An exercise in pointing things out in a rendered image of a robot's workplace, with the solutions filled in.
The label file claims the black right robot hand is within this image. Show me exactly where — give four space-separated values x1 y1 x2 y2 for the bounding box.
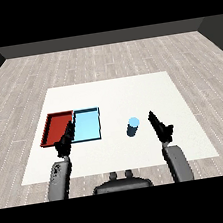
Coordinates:
146 107 177 147

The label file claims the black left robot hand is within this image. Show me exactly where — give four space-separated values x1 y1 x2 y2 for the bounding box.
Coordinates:
50 119 81 160

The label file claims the red open box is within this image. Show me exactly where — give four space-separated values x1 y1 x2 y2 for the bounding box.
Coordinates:
35 109 79 149

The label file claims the blue can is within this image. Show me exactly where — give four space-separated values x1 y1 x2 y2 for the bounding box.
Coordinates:
124 116 142 138

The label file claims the light blue open box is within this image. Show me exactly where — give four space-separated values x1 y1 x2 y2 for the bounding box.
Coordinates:
66 106 104 145

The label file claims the dark grey robot body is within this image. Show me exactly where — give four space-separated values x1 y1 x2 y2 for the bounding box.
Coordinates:
90 166 155 196

